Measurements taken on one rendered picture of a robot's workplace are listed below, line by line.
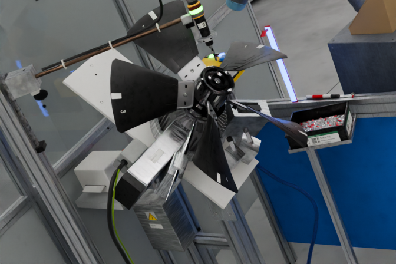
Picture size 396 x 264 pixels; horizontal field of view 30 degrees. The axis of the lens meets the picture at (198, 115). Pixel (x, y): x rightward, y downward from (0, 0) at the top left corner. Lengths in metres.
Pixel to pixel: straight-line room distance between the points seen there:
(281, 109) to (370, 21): 0.48
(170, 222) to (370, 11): 1.06
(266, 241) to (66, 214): 1.28
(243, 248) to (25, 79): 0.98
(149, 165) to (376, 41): 1.00
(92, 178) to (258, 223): 1.26
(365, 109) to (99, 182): 1.02
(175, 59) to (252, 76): 1.48
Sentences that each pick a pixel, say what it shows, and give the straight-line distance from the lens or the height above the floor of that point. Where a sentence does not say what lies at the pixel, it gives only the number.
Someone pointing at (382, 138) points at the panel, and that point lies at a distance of 2.83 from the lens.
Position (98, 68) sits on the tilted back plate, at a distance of 2.61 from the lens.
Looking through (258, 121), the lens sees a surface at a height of 0.96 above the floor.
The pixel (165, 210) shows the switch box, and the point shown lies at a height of 0.81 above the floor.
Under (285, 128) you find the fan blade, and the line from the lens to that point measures 2.40.
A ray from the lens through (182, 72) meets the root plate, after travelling 2.45.
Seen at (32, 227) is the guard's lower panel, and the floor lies 0.89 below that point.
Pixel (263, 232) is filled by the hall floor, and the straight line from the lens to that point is 3.75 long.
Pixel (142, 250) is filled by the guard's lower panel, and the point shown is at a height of 0.43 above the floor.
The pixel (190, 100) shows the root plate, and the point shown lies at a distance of 2.38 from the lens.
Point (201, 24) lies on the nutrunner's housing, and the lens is 2.39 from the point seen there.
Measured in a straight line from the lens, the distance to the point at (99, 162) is 2.80.
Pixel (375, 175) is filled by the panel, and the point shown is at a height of 0.50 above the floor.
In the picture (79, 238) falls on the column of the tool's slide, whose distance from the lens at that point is 2.77.
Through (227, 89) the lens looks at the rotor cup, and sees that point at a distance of 2.37.
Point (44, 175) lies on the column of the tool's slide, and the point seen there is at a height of 1.08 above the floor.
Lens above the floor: 2.13
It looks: 24 degrees down
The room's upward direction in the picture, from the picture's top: 24 degrees counter-clockwise
